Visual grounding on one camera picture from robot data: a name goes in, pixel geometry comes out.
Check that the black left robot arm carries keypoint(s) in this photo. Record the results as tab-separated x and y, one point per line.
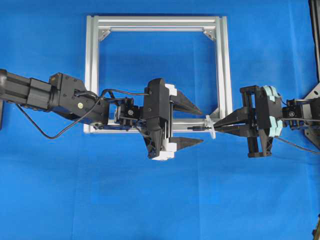
68	97

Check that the silver aluminium extrusion frame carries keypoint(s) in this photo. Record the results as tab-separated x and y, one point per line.
214	27

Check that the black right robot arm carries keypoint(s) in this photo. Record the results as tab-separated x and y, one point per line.
293	115

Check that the white zip tie loop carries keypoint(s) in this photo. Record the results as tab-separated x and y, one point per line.
210	126

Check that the dark plate at left edge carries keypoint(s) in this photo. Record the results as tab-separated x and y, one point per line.
1	113

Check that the black vertical rail right edge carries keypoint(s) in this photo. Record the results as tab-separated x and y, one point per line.
314	9

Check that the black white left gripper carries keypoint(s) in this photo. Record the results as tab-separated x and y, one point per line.
157	115

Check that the grey metal base plate right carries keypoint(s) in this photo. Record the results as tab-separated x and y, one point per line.
312	111

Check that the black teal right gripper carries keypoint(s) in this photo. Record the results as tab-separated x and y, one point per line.
260	119

